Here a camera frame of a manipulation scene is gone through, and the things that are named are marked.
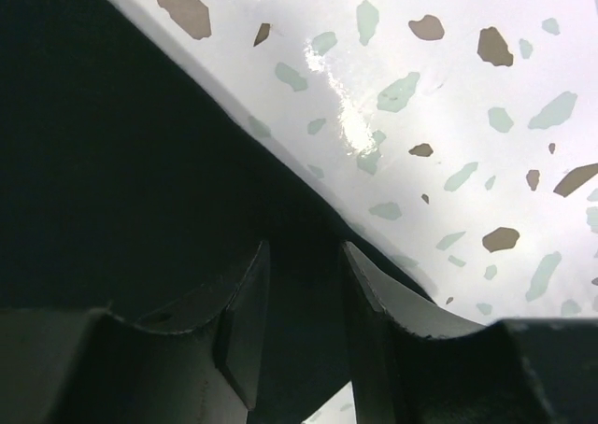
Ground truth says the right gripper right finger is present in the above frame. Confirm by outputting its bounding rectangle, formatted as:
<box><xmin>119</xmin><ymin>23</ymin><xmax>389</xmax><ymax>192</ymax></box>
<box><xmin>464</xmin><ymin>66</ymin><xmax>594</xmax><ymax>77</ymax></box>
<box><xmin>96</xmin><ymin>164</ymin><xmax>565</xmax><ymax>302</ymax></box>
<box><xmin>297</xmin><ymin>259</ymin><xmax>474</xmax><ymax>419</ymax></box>
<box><xmin>341</xmin><ymin>242</ymin><xmax>597</xmax><ymax>423</ymax></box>

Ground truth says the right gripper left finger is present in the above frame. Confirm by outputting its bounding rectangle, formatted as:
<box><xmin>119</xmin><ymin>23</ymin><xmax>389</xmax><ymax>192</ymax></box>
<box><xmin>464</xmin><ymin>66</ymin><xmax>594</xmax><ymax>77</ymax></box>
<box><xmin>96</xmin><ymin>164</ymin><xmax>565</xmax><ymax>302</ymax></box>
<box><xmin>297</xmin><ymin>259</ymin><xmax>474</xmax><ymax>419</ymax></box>
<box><xmin>1</xmin><ymin>241</ymin><xmax>270</xmax><ymax>423</ymax></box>

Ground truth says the black t shirt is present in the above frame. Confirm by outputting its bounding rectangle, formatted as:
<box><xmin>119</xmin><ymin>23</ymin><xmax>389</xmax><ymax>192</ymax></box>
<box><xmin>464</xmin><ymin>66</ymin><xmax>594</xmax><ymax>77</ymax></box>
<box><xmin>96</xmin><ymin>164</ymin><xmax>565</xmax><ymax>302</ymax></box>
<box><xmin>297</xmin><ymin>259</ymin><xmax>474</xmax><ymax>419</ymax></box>
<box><xmin>0</xmin><ymin>0</ymin><xmax>487</xmax><ymax>424</ymax></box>

